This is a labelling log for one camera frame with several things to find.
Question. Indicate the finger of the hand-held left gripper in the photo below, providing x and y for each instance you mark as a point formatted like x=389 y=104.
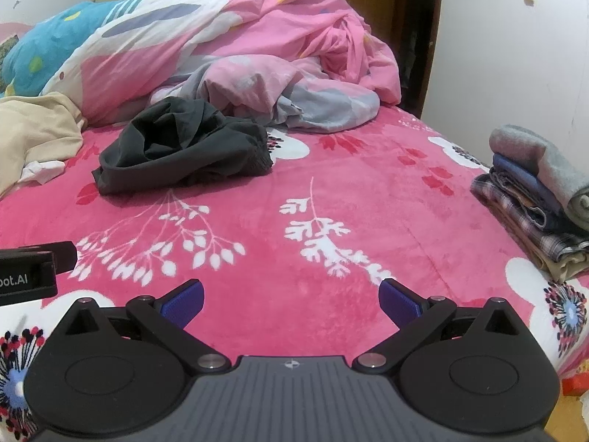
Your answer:
x=60 y=255

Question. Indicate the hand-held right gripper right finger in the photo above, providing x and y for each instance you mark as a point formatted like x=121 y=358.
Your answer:
x=398 y=301

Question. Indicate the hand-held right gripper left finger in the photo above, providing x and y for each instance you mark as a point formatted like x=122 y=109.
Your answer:
x=184 y=301

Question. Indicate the dark grey pants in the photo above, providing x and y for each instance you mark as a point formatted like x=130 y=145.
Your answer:
x=184 y=152

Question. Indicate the white cloth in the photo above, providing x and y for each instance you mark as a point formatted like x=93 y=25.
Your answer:
x=41 y=170

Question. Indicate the pink floral fleece blanket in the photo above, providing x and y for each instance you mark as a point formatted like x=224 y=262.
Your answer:
x=322 y=184

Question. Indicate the plaid folded shirt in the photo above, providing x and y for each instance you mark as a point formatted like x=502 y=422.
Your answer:
x=529 y=230

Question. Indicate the blue folded jeans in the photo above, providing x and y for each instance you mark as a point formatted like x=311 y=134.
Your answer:
x=524 y=184

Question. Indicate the beige folded garment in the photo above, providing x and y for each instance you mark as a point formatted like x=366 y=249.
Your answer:
x=568 y=264

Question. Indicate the orange red object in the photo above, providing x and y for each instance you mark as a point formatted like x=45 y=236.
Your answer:
x=575 y=384

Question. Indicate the grey folded sweater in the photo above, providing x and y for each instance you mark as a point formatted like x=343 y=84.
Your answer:
x=543 y=161

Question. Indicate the green patterned cushion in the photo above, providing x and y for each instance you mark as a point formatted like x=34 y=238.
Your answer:
x=8 y=48

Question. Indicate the blue dotted pillow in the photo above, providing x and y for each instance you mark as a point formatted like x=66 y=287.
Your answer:
x=46 y=41

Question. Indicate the pink patterned quilt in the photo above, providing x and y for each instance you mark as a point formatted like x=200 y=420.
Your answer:
x=257 y=41

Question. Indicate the brown wooden door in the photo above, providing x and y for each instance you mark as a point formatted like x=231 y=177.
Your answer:
x=391 y=18

